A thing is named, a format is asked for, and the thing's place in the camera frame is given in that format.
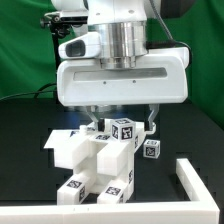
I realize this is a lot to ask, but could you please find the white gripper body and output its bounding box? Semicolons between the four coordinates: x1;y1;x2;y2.
57;47;189;106

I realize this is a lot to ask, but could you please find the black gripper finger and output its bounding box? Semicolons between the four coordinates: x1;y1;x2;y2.
85;106;104;131
144;104;159;134

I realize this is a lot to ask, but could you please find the white tagged cube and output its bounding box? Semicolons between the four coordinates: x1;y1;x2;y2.
111;118;136;141
143;139;160;159

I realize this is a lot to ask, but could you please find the white chair seat plate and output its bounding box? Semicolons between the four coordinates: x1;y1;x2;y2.
44;129;135;194

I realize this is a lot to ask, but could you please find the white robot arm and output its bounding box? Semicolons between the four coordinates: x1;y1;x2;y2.
51;0;194;130

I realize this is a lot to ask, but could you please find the black cable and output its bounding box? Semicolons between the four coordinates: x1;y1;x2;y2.
0;83;58;102

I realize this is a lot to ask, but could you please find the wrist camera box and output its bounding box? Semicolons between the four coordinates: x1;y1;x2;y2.
58;32;101;59

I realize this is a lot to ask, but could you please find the white frame wall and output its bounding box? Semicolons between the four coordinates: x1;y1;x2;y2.
0;159;220;224

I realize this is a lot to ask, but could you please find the black camera stand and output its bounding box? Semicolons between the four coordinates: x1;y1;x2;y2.
40;12;87;67

